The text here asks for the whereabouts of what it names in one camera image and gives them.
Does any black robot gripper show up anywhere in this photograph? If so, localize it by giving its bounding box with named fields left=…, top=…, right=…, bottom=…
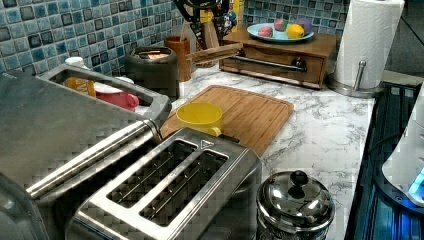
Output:
left=172, top=0, right=238, bottom=49

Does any bamboo cutting board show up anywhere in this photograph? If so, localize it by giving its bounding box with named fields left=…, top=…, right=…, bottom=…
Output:
left=159, top=84, right=295, bottom=157

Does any steel pot with lid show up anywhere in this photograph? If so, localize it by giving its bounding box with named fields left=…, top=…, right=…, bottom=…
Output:
left=255, top=170, right=335, bottom=240

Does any brown wooden utensil cup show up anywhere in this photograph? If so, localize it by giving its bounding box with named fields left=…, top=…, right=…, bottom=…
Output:
left=165, top=36, right=191, bottom=82

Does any yellow cereal box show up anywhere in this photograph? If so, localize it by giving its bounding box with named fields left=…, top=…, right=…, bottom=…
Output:
left=230, top=0, right=245, bottom=32

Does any dark grey canister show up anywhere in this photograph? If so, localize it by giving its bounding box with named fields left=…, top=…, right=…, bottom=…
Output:
left=124, top=46, right=180, bottom=101

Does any pink toy fruit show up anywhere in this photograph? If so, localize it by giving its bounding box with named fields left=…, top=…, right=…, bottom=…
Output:
left=258, top=26, right=273, bottom=38

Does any red green toy fruit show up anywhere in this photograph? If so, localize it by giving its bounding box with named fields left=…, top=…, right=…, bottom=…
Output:
left=274, top=18, right=288, bottom=32

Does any light blue plate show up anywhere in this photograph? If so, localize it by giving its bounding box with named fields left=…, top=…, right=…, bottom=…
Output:
left=247, top=23, right=314, bottom=43

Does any yellow toy lemon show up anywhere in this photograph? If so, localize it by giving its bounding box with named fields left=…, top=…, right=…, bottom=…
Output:
left=286, top=24, right=305, bottom=39

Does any yellow plastic cup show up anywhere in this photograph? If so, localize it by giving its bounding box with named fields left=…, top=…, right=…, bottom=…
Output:
left=176, top=102, right=223, bottom=137

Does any red mug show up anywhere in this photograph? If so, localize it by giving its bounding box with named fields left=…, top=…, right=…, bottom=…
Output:
left=94, top=82, right=139, bottom=111

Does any purple toy fruit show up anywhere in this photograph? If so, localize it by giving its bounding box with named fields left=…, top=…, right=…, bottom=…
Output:
left=295, top=18, right=313, bottom=34

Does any wooden drawer box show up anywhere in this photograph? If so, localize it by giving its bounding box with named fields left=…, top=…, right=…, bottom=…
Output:
left=219, top=30, right=337, bottom=89

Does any yellow bottle white cap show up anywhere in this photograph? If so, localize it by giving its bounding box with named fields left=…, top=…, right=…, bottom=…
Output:
left=64, top=57, right=96, bottom=97

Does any stainless steel toaster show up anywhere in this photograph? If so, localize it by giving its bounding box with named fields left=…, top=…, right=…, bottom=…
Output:
left=65, top=128, right=261, bottom=240

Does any paper towel roll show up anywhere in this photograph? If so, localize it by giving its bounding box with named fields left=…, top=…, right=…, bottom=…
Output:
left=334, top=0, right=404, bottom=89

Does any metal paper towel holder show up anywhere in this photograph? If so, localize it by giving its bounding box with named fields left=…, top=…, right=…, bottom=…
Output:
left=325, top=60, right=384, bottom=99

